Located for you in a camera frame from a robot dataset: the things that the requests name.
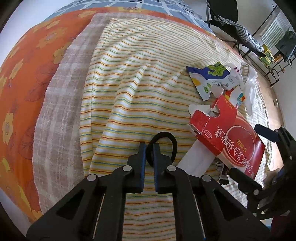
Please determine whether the black hair tie loop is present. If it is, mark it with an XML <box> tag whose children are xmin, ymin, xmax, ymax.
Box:
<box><xmin>146</xmin><ymin>131</ymin><xmax>178</xmax><ymax>167</ymax></box>

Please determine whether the white paper bag wrapper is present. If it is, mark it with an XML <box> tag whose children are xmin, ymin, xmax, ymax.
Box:
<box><xmin>177</xmin><ymin>140</ymin><xmax>216</xmax><ymax>177</ymax></box>

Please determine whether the white plastic bag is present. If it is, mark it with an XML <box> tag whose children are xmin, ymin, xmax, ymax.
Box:
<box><xmin>225</xmin><ymin>62</ymin><xmax>257</xmax><ymax>116</ymax></box>

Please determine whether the white blue green snack packet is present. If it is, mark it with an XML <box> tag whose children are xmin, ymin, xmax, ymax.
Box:
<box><xmin>186</xmin><ymin>62</ymin><xmax>235</xmax><ymax>101</ymax></box>

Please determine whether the black clothes rack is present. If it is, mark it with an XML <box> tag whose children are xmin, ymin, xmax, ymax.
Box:
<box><xmin>237</xmin><ymin>1</ymin><xmax>295</xmax><ymax>87</ymax></box>

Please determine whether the yellow green box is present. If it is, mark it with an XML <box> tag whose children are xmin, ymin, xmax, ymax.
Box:
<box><xmin>260</xmin><ymin>44</ymin><xmax>275</xmax><ymax>67</ymax></box>

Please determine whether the striped yellow towel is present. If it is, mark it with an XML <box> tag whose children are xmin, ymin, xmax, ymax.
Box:
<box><xmin>79</xmin><ymin>17</ymin><xmax>271</xmax><ymax>241</ymax></box>

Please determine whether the dark hanging garment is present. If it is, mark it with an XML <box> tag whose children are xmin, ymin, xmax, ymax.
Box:
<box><xmin>275</xmin><ymin>31</ymin><xmax>296</xmax><ymax>62</ymax></box>

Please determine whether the striped cloth on chair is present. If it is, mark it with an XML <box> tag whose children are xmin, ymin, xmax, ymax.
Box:
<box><xmin>210</xmin><ymin>16</ymin><xmax>264</xmax><ymax>57</ymax></box>

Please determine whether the green striped hanging towel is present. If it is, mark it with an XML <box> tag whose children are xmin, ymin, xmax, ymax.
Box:
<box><xmin>260</xmin><ymin>10</ymin><xmax>290</xmax><ymax>49</ymax></box>

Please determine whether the black folding chair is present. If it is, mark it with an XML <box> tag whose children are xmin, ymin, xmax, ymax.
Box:
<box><xmin>205</xmin><ymin>0</ymin><xmax>260</xmax><ymax>57</ymax></box>

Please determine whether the blue checked bed sheet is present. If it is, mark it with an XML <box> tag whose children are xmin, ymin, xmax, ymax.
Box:
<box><xmin>47</xmin><ymin>0</ymin><xmax>214</xmax><ymax>34</ymax></box>

